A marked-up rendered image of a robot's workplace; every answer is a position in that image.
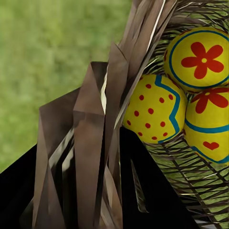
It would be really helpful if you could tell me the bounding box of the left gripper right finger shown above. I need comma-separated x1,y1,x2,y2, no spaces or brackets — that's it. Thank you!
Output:
119,127,200,229

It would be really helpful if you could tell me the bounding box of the wicker basket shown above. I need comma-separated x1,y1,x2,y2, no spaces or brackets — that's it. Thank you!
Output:
19,0,229,229

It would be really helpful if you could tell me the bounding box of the easter egg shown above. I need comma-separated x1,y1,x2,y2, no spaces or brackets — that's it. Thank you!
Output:
123,73,189,144
183,86,229,166
162,26,229,95

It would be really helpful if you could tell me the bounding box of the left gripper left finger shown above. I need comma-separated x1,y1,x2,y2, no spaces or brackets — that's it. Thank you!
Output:
0,144,37,229

